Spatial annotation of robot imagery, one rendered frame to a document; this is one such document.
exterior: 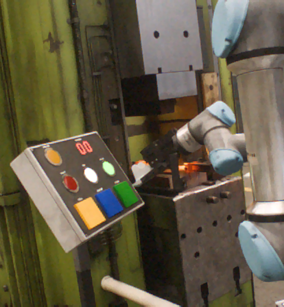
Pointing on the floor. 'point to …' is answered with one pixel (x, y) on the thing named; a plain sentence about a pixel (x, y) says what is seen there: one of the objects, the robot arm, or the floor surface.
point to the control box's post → (84, 275)
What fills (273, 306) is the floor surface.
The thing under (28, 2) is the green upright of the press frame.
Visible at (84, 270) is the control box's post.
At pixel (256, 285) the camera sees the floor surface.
